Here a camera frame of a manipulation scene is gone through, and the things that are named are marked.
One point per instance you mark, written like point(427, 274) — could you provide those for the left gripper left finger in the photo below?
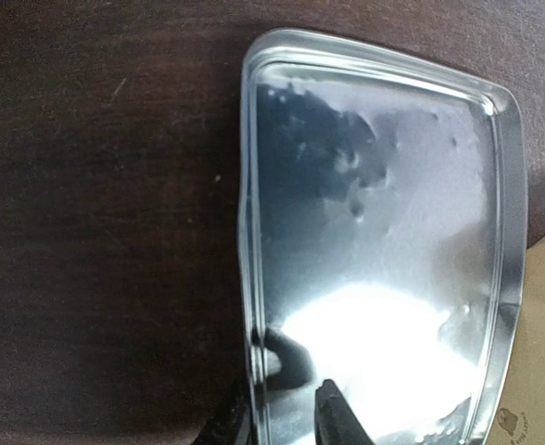
point(229, 423)

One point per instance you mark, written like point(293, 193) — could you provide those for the bear print tin lid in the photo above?
point(382, 227)

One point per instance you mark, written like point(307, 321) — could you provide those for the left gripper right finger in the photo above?
point(334, 421)

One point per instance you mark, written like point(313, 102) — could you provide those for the tan tin box base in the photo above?
point(520, 418)

